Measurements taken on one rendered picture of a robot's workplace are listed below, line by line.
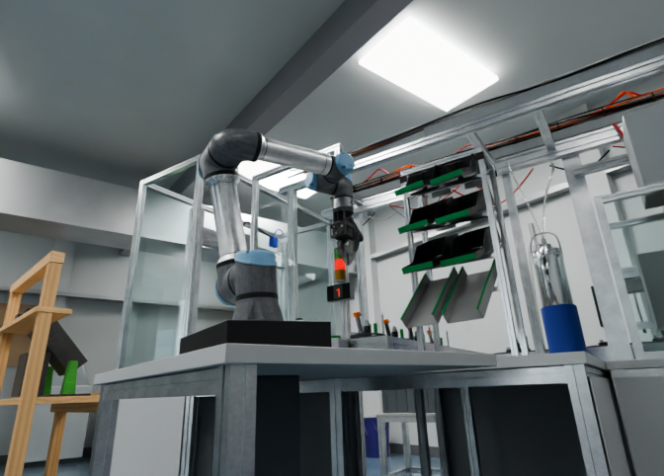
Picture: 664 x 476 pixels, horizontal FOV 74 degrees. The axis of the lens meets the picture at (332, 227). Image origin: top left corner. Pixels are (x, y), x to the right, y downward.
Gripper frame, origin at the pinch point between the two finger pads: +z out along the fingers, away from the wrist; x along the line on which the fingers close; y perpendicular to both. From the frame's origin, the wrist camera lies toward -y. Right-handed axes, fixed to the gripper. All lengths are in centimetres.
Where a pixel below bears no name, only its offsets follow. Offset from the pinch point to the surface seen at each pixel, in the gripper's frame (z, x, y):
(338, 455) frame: 64, -5, 4
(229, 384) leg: 43, 29, 85
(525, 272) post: -15, 39, -127
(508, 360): 38, 51, 6
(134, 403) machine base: 46, -116, 4
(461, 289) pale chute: 11.3, 33.0, -23.8
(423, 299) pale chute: 13.2, 18.6, -21.7
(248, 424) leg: 49, 30, 82
